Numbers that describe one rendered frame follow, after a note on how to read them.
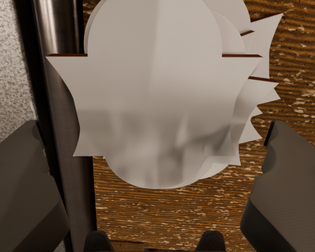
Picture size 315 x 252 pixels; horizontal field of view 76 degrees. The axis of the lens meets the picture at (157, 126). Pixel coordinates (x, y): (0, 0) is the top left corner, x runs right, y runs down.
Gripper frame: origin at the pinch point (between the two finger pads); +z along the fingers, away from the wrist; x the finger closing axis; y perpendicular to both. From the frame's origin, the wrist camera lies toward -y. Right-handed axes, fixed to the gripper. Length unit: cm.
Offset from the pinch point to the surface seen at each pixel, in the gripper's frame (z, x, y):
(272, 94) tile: 5.0, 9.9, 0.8
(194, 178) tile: 0.8, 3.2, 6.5
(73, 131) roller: 7.6, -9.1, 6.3
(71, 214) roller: 7.5, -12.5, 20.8
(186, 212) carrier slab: 5.8, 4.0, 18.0
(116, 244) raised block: 5.2, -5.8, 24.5
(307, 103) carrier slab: 5.8, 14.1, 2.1
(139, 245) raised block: 5.3, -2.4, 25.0
